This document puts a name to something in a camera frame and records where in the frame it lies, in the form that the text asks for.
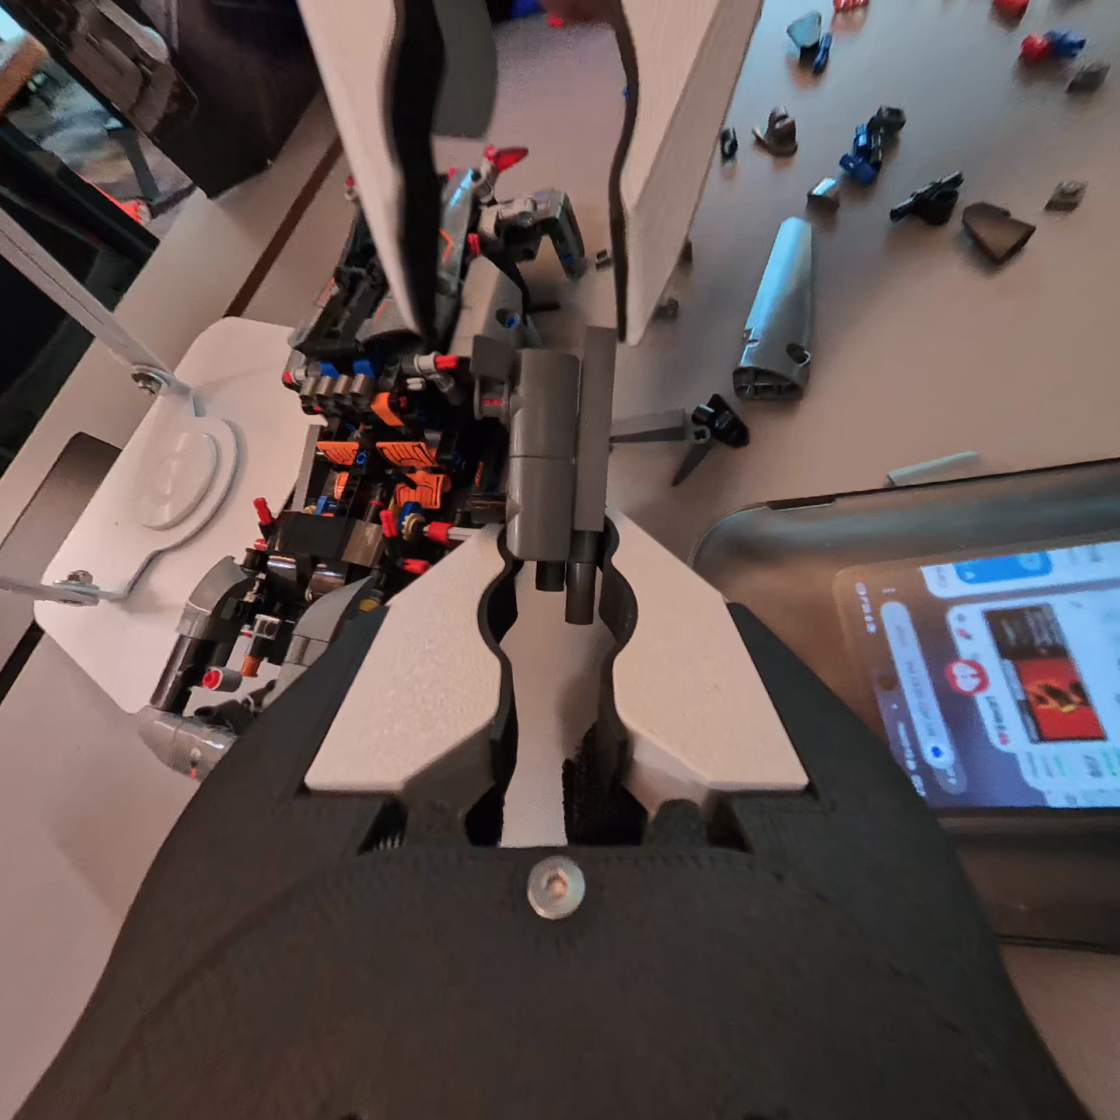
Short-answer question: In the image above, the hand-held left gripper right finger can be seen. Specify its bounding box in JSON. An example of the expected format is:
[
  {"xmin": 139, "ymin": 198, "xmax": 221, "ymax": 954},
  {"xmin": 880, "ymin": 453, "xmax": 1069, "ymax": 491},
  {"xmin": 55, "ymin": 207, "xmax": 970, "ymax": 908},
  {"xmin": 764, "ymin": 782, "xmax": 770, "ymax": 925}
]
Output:
[{"xmin": 562, "ymin": 506, "xmax": 810, "ymax": 845}]

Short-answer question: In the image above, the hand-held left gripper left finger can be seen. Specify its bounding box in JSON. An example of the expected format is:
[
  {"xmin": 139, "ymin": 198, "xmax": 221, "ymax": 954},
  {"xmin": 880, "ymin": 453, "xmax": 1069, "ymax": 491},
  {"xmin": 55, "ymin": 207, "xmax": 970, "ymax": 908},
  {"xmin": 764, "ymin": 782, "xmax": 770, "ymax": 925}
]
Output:
[{"xmin": 303, "ymin": 523, "xmax": 522, "ymax": 845}]

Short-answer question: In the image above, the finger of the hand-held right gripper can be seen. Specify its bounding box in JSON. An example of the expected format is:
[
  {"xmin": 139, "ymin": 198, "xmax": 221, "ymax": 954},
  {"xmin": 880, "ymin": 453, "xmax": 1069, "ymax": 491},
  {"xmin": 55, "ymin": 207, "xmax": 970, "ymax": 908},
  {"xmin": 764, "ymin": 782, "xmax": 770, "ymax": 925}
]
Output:
[
  {"xmin": 295, "ymin": 0, "xmax": 499, "ymax": 344},
  {"xmin": 608, "ymin": 0, "xmax": 764, "ymax": 346}
]

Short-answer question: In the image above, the lego car model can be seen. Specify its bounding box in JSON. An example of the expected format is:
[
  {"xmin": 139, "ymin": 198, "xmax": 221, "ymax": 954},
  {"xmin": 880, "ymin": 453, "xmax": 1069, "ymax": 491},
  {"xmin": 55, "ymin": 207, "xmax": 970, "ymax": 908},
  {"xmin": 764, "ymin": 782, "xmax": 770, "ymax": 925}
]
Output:
[{"xmin": 135, "ymin": 144, "xmax": 614, "ymax": 784}]

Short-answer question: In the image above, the grey lego side panel assembly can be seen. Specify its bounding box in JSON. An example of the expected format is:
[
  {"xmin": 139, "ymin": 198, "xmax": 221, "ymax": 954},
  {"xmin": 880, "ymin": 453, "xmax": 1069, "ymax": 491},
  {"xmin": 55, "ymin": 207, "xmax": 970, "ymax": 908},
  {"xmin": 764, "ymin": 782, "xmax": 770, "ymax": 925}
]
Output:
[{"xmin": 471, "ymin": 325, "xmax": 617, "ymax": 626}]

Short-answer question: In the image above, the grey curved lego panel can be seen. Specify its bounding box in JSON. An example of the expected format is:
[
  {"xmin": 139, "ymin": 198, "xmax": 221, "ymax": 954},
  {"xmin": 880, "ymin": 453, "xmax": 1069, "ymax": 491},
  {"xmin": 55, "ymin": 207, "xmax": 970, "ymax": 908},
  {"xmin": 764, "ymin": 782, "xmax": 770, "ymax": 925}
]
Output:
[{"xmin": 732, "ymin": 215, "xmax": 817, "ymax": 401}]

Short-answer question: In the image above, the black lego axle connector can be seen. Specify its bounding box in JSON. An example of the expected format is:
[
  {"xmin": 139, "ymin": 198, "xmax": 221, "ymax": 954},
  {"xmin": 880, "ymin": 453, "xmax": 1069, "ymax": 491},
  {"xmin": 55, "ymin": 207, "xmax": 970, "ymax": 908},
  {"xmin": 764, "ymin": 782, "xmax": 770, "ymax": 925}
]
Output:
[{"xmin": 892, "ymin": 173, "xmax": 964, "ymax": 224}]

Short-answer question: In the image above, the long grey lego wedge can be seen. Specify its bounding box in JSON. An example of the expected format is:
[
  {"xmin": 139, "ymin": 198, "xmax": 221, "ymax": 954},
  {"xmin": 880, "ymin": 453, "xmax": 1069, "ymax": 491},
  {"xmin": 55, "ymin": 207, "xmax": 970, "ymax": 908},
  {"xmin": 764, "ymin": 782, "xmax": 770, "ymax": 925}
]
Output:
[{"xmin": 608, "ymin": 407, "xmax": 694, "ymax": 443}]

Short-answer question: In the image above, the black lego pin connector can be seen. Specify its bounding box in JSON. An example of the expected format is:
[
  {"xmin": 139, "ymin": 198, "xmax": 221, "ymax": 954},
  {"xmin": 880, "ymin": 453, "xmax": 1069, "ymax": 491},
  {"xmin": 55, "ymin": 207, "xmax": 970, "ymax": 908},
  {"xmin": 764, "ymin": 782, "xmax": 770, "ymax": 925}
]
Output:
[{"xmin": 692, "ymin": 394, "xmax": 751, "ymax": 449}]

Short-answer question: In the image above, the light grey flat lego piece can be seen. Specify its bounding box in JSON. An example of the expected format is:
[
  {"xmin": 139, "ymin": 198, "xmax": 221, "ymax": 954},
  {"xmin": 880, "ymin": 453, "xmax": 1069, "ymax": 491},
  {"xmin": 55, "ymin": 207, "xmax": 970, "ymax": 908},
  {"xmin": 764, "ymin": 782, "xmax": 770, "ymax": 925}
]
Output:
[{"xmin": 886, "ymin": 449, "xmax": 979, "ymax": 485}]

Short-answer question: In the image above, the dark curved lego slope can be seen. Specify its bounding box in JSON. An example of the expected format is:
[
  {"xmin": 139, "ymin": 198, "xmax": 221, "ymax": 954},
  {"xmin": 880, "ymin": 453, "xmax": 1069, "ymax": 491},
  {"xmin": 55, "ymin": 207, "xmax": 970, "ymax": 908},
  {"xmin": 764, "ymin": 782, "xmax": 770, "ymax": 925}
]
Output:
[{"xmin": 962, "ymin": 203, "xmax": 1038, "ymax": 264}]

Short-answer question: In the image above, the smartphone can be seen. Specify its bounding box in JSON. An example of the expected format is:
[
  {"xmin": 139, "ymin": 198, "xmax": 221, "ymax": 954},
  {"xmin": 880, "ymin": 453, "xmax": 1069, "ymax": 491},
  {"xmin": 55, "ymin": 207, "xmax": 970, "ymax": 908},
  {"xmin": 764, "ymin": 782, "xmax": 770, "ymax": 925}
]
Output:
[{"xmin": 831, "ymin": 537, "xmax": 1120, "ymax": 815}]

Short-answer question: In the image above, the clear round disc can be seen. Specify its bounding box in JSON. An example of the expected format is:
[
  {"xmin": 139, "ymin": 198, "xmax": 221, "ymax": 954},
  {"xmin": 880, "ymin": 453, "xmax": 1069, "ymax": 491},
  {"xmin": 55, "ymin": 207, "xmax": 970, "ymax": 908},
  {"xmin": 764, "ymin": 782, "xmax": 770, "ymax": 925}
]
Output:
[{"xmin": 135, "ymin": 424, "xmax": 219, "ymax": 531}]

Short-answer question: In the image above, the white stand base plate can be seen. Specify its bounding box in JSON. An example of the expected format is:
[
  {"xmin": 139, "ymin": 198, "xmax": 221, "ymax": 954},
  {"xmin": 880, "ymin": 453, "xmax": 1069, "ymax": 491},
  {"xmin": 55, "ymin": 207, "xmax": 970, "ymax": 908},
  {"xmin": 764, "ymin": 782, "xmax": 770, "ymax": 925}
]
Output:
[{"xmin": 31, "ymin": 316, "xmax": 326, "ymax": 714}]

